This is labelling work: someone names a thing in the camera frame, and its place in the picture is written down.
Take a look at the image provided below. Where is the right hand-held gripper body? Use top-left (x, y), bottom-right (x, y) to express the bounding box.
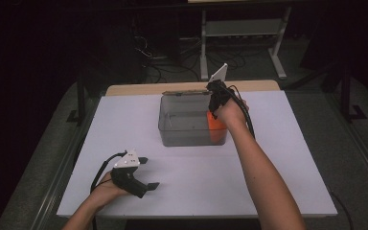
top-left (205, 62), bottom-right (234, 113)

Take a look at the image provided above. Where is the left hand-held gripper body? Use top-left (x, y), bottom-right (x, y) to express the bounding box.
top-left (109, 149), bottom-right (148, 199)

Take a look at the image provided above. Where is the orange phone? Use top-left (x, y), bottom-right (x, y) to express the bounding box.
top-left (206, 109), bottom-right (228, 144)

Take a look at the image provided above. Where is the transparent grey storage box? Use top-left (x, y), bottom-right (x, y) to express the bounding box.
top-left (157, 89), bottom-right (230, 148)

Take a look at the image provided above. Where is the person's right hand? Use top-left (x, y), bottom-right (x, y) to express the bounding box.
top-left (214, 98), bottom-right (249, 129)

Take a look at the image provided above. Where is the person's left hand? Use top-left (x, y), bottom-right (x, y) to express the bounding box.
top-left (87, 171), bottom-right (131, 207)

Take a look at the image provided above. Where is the black metal stand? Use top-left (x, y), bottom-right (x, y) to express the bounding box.
top-left (339, 63), bottom-right (368, 123)
top-left (66, 73), bottom-right (88, 127)

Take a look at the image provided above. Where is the left hand-held gripper black cable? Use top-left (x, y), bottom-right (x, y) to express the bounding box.
top-left (90, 152), bottom-right (127, 230)

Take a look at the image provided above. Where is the hand-held gripper black cable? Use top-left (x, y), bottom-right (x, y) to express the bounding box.
top-left (90, 152), bottom-right (127, 230)
top-left (226, 84), bottom-right (257, 140)

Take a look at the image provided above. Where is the right hand-held gripper black cable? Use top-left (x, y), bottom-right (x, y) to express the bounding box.
top-left (226, 84), bottom-right (257, 140)

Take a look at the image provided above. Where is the tangle of black floor cables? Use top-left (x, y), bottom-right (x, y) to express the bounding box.
top-left (133, 33), bottom-right (247, 84)

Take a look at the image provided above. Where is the grey metal floor rail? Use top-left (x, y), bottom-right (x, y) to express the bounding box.
top-left (30, 95), bottom-right (101, 230)
top-left (329, 92), bottom-right (368, 193)

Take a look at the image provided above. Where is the white metal desk frame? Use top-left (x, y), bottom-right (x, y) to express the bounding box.
top-left (199, 6), bottom-right (293, 81)

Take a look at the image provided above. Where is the black floor cable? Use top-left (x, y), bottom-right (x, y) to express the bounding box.
top-left (330, 191), bottom-right (355, 230)

